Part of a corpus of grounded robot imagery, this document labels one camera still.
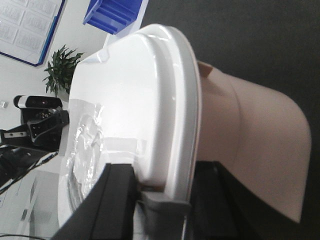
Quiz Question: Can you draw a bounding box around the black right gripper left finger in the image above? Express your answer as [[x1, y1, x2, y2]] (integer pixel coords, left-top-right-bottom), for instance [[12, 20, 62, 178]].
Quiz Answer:
[[53, 163, 139, 240]]

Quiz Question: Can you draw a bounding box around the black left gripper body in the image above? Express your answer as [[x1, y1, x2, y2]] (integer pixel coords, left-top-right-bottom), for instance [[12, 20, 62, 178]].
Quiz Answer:
[[0, 107, 69, 152]]

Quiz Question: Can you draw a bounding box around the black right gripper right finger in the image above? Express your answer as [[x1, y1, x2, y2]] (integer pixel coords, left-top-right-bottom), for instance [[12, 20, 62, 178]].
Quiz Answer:
[[136, 161, 261, 240]]

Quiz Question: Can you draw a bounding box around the pale pink storage bin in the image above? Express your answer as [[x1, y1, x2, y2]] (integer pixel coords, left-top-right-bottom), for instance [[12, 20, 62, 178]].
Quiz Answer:
[[197, 62, 312, 222]]

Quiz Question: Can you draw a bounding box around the white bin lid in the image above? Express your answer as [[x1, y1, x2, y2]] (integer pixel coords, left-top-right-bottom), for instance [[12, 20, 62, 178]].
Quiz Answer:
[[58, 24, 201, 225]]

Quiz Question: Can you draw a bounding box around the green potted plant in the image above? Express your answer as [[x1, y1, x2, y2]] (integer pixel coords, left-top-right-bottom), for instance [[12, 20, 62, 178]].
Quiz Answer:
[[42, 45, 84, 97]]

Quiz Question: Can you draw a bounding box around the blue crate upper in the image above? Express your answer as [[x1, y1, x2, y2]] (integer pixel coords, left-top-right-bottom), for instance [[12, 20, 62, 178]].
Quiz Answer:
[[83, 0, 143, 35]]

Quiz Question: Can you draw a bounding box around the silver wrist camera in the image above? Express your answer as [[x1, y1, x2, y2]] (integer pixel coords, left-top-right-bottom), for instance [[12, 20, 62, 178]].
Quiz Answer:
[[13, 95, 63, 109]]

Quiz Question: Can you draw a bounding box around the blue framed wall board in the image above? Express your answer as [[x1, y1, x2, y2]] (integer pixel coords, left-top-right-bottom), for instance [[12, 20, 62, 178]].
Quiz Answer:
[[0, 0, 66, 67]]

